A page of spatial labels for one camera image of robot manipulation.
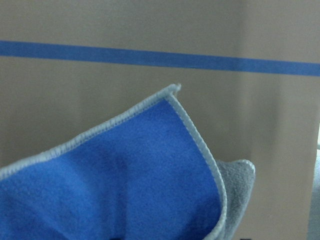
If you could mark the blue grey towel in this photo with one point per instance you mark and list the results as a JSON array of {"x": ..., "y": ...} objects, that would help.
[{"x": 146, "y": 174}]

